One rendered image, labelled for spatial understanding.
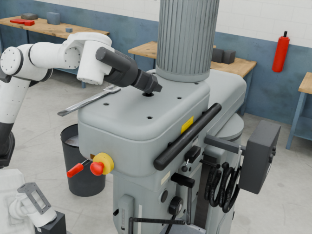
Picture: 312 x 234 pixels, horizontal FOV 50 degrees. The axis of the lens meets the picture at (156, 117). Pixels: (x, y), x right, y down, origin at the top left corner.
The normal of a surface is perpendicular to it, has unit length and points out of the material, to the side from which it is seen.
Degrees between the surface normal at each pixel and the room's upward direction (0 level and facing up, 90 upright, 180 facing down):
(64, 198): 0
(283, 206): 0
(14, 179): 58
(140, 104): 0
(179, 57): 90
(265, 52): 90
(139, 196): 90
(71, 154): 94
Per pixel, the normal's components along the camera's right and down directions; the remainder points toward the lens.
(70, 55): 0.85, 0.13
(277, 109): -0.49, 0.37
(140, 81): 0.71, 0.37
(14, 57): -0.51, -0.09
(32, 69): 0.70, 0.54
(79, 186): -0.18, 0.49
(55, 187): 0.06, -0.89
